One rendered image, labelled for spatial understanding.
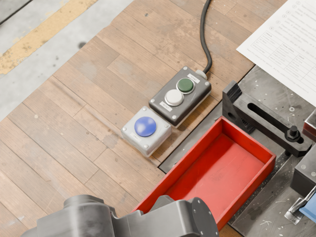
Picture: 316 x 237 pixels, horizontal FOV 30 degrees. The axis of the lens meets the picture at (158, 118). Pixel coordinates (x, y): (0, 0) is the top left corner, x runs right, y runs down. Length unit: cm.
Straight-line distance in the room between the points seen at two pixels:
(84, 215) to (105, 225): 2
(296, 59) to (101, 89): 38
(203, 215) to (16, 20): 197
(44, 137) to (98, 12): 135
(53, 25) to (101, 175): 143
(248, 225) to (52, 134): 40
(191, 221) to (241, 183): 47
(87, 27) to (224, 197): 148
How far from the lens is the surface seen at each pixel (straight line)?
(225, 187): 104
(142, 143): 106
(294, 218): 95
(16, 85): 233
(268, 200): 104
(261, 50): 118
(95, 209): 58
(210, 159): 106
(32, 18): 249
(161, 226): 59
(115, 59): 119
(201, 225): 60
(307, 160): 99
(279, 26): 122
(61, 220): 58
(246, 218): 103
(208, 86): 111
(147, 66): 117
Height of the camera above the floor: 188
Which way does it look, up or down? 62 degrees down
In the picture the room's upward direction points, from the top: 11 degrees counter-clockwise
